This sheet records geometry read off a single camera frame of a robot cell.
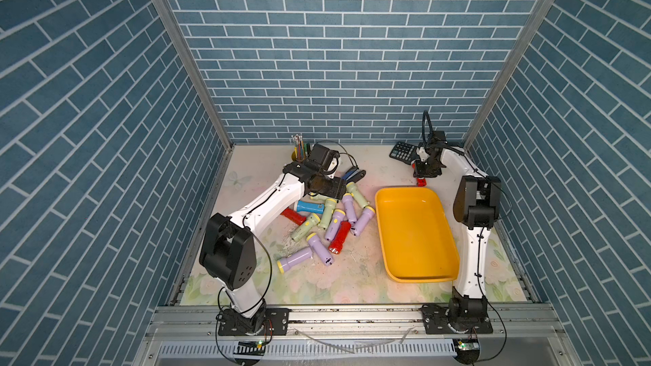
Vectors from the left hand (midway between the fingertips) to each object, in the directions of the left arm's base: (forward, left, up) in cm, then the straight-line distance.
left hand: (343, 189), depth 85 cm
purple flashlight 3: (-3, +1, -13) cm, 13 cm away
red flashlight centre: (-11, +1, -14) cm, 18 cm away
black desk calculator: (+30, -29, -13) cm, 44 cm away
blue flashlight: (+1, +9, -14) cm, 17 cm away
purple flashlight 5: (-21, +19, -13) cm, 31 cm away
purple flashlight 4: (-13, +9, -13) cm, 21 cm away
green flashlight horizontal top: (-8, +8, +6) cm, 13 cm away
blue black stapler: (+18, -5, -14) cm, 23 cm away
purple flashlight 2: (-5, -8, -13) cm, 16 cm away
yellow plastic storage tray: (-11, -26, -14) cm, 32 cm away
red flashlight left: (-3, +18, -14) cm, 23 cm away
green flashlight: (+10, -4, -13) cm, 17 cm away
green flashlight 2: (-2, +6, -13) cm, 14 cm away
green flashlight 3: (-5, +11, -13) cm, 18 cm away
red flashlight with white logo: (+12, -33, -11) cm, 36 cm away
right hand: (+18, -34, -13) cm, 40 cm away
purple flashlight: (+1, -3, -13) cm, 14 cm away
